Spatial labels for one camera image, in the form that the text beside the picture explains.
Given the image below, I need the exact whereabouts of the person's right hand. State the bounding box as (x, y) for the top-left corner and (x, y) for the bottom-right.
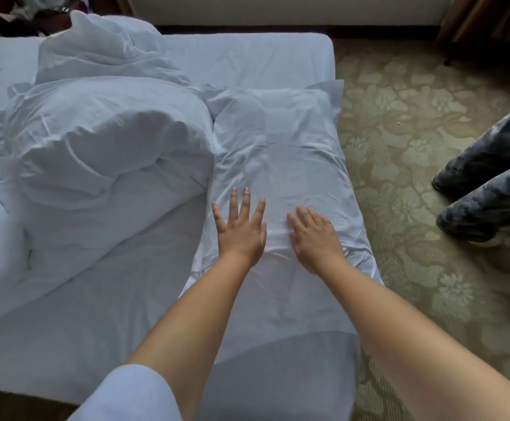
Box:
(286, 205), (349, 276)

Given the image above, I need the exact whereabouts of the person's left hand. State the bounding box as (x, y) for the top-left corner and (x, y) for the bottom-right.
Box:
(211, 187), (268, 269)

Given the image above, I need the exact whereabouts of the white pillow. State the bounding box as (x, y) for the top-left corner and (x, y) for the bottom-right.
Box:
(180, 78), (385, 347)

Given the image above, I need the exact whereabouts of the white bed sheet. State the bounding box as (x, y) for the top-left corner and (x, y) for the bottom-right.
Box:
(0, 32), (365, 421)

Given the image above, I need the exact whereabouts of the person's left forearm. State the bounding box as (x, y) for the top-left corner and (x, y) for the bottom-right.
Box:
(125, 254), (254, 421)

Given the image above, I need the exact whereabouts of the person's right forearm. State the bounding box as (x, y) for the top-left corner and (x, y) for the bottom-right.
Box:
(318, 258), (510, 421)

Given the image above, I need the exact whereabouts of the person's white shirt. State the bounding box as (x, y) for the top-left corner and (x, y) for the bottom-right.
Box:
(67, 364), (184, 421)

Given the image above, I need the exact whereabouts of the white duvet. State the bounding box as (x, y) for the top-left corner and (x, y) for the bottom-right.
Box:
(0, 10), (219, 325)

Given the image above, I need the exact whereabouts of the wooden chair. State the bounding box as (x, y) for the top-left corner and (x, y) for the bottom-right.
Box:
(436, 0), (510, 67)

